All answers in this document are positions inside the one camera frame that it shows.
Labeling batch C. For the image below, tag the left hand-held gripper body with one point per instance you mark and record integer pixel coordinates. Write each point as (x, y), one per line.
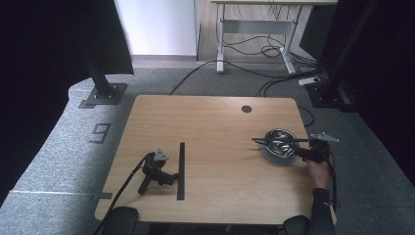
(152, 168)

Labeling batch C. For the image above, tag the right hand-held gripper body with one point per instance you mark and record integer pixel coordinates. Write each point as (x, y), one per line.
(318, 151)

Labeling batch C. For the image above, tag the pile of small metal parts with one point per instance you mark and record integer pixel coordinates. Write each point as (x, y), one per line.
(280, 148)

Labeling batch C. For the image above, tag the steel bowl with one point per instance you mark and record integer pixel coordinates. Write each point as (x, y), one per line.
(267, 147)

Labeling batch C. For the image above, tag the person's right hand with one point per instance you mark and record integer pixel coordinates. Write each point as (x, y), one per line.
(319, 174)

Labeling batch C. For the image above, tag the black aluminium profile bar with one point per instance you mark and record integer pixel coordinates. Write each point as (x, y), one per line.
(181, 171)

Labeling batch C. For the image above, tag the dark round table grommet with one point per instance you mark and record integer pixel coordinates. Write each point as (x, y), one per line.
(246, 109)

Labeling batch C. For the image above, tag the gray floor tape mark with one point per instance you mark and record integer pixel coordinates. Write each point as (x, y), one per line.
(102, 196)

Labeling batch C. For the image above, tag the black metal stand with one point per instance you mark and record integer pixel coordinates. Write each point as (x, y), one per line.
(102, 91)
(329, 91)

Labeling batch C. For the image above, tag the black chair armrest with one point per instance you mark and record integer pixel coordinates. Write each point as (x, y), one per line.
(120, 220)
(295, 225)

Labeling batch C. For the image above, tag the white power strip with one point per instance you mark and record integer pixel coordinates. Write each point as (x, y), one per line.
(309, 81)

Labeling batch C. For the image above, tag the dark curtain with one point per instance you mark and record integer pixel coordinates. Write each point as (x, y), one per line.
(49, 65)
(385, 81)

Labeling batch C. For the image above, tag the white floor tape line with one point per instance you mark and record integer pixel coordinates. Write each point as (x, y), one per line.
(52, 192)

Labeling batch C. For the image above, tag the white-framed desk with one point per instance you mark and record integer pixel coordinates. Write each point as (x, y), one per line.
(257, 26)

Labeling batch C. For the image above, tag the white partition panel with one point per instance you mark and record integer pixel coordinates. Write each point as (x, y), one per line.
(156, 26)

